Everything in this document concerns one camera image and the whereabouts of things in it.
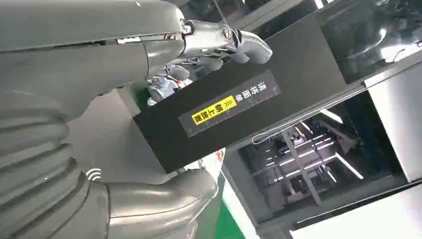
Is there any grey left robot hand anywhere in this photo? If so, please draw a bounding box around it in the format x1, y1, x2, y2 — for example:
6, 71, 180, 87
0, 0, 274, 239

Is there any pale grey plastic parcel bag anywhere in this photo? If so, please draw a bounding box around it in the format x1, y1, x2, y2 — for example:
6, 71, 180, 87
147, 65, 194, 107

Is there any grey flat panel with arcs mark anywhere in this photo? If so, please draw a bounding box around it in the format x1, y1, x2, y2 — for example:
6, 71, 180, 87
62, 87, 180, 185

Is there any ribbed grey left arm sleeve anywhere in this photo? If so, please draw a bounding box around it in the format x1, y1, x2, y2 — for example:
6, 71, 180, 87
0, 91, 91, 239

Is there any yellow and grey label sticker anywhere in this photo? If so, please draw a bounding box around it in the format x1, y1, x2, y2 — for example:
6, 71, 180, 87
178, 69, 282, 138

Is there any black table with label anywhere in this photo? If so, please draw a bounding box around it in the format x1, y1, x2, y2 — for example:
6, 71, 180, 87
133, 14, 347, 174

